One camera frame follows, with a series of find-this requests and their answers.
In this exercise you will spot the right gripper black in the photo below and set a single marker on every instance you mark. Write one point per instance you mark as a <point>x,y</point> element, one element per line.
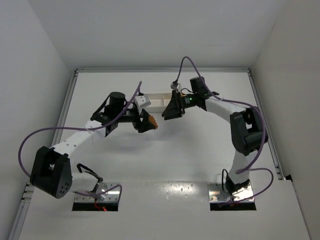
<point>177,104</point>

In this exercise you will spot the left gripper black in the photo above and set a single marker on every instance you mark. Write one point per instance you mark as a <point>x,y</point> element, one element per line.
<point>137,120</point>

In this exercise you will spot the brown lego brick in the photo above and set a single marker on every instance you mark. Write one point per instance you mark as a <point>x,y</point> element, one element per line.
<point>152,120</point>

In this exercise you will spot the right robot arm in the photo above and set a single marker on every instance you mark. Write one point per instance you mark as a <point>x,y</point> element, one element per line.
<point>248,131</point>

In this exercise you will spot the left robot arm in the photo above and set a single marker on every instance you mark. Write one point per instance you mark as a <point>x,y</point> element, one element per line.
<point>52,167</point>

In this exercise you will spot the white three-compartment tray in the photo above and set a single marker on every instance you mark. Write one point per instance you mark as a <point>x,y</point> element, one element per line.
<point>158,102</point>

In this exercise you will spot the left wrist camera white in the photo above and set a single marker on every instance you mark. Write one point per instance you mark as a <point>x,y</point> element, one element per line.
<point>142,102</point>

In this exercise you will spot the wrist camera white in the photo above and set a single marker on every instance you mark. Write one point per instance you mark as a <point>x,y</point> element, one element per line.
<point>176,86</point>
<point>142,102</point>

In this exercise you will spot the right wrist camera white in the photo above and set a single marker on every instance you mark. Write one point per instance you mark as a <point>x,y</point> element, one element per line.
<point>176,86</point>

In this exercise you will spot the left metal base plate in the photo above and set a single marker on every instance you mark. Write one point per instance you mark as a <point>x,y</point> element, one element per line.
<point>106,193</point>

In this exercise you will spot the metal base plate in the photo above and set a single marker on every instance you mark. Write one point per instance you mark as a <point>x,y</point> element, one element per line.
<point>106,193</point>
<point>217,195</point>

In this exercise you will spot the back aluminium frame rail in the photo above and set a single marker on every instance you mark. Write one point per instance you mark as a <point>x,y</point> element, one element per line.
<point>160,70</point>

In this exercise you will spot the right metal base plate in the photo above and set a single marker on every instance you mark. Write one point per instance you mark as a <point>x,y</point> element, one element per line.
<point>217,195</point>

